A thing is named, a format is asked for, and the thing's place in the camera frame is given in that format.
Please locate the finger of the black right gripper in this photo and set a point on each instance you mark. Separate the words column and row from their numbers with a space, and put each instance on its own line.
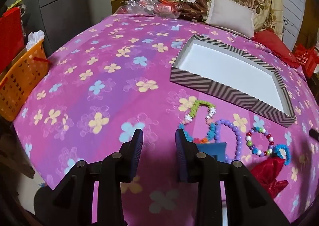
column 314, row 134

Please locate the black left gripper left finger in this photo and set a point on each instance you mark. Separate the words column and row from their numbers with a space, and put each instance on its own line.
column 90, row 193

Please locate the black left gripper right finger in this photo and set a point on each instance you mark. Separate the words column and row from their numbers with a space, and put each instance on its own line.
column 247, row 202

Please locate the red satin bow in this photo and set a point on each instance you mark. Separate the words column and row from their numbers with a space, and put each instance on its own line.
column 266, row 173

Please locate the blue hair claw clip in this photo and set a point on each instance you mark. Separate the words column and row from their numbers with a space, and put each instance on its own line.
column 216, row 150

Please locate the red shopping bag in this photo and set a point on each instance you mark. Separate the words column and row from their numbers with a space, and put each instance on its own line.
column 307, row 58

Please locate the striped zigzag tray box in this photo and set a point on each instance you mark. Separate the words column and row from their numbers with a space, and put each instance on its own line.
column 235, row 76

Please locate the red cushion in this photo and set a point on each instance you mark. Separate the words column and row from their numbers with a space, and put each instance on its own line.
column 271, row 41

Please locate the orange plastic basket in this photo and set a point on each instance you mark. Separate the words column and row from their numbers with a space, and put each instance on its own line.
column 26, row 72

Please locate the pink floral bed sheet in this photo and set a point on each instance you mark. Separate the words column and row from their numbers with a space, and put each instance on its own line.
column 114, row 78

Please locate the white small pillow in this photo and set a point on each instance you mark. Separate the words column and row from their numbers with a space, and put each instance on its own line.
column 231, row 16

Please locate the red gift bag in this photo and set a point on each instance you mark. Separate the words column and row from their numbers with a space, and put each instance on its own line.
column 11, row 40

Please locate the grey refrigerator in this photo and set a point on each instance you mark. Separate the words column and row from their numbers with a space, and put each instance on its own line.
column 60, row 20

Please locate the clear plastic bag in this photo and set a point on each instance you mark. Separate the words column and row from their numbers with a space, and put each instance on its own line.
column 160, row 8

